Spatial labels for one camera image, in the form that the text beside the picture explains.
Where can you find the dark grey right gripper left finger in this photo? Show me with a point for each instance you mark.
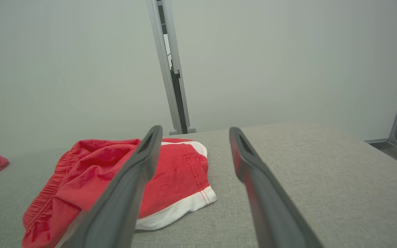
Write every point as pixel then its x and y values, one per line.
pixel 119 206

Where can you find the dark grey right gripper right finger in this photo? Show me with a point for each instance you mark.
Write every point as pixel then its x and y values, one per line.
pixel 271 206

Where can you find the red shorts with white trim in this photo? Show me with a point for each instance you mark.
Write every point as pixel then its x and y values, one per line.
pixel 177 172

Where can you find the grey metal frame post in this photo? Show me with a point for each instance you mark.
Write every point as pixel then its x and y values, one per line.
pixel 171 51

